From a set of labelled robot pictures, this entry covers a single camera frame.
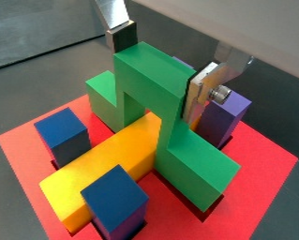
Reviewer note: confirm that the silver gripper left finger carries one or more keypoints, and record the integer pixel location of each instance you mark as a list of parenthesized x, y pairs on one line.
[(121, 28)]

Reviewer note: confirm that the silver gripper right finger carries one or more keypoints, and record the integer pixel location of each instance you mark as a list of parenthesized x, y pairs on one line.
[(206, 83)]

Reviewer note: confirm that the green zigzag block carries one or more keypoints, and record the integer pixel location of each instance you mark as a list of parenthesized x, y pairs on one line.
[(149, 82)]

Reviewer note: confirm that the red base board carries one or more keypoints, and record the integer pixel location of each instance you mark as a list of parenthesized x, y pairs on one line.
[(265, 162)]

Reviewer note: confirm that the purple block left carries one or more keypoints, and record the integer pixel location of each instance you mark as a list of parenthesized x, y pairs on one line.
[(221, 118)]

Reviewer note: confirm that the yellow long block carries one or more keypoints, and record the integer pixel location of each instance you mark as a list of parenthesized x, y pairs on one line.
[(129, 148)]

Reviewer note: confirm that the blue block left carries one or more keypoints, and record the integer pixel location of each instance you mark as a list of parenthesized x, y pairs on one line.
[(65, 135)]

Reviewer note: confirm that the blue block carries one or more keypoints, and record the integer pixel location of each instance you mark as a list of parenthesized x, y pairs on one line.
[(65, 135), (118, 204)]

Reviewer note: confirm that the blue block right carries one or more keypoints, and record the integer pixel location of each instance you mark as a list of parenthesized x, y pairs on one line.
[(118, 204)]

